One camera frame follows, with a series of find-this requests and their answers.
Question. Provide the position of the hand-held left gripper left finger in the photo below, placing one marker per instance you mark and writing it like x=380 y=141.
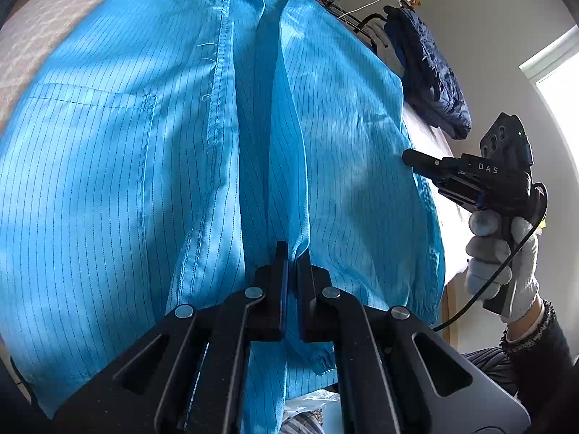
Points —
x=273 y=298

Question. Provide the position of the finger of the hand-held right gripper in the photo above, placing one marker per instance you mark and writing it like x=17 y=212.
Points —
x=425 y=160

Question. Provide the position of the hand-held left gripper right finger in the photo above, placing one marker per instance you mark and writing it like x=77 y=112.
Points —
x=312 y=303

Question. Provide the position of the light blue pinstriped shirt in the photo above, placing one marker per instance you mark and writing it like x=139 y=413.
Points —
x=135 y=167

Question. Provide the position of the person's right forearm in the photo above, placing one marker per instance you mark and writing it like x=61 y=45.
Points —
x=547 y=352

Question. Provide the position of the white folded clothes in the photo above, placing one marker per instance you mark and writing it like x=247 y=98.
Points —
x=384 y=43

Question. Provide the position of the black metal clothes rack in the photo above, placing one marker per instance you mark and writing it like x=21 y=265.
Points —
x=362 y=25

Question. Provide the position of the person's right hand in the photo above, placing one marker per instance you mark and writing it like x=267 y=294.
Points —
x=527 y=271

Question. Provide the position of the navy quilted jacket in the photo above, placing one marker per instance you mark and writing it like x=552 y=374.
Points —
x=434 y=77

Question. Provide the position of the clear plastic bag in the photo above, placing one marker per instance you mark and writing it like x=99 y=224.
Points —
x=316 y=400

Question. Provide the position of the window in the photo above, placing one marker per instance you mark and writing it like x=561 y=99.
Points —
x=565 y=99

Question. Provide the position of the small brown teddy bear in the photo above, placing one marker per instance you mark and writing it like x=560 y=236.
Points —
x=414 y=2

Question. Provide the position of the person's dark striped clothing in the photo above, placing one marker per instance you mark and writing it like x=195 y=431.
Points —
x=493 y=366

